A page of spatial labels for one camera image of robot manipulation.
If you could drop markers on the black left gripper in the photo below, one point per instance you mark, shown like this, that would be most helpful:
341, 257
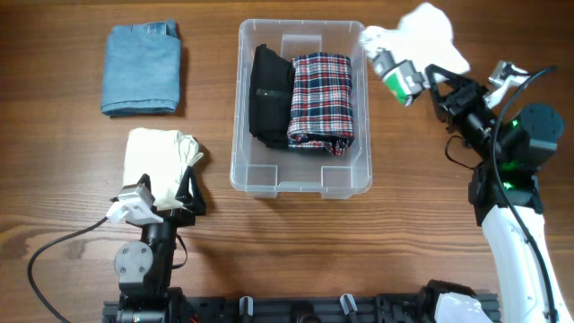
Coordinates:
195, 202

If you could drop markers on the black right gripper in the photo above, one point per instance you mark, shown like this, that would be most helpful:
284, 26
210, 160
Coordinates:
457, 100

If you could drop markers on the cream white garment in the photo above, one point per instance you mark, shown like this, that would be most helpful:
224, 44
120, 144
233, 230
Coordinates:
164, 156

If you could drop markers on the white printed t-shirt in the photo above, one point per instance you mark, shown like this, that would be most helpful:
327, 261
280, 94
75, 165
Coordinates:
399, 57

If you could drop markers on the red plaid shirt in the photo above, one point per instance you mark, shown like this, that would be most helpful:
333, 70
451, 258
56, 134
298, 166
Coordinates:
321, 109

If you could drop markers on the blue denim jeans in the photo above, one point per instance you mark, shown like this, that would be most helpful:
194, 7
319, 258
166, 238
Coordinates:
142, 70

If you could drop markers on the black garment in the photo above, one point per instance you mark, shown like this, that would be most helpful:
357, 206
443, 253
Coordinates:
270, 95

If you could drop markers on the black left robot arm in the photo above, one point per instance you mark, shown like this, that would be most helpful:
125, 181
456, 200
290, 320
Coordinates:
144, 267

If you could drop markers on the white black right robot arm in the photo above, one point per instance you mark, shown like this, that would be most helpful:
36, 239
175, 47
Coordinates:
504, 189

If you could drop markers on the clear plastic storage container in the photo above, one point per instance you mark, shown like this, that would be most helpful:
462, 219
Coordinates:
266, 172

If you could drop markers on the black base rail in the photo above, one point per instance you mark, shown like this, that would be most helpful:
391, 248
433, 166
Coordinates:
400, 307

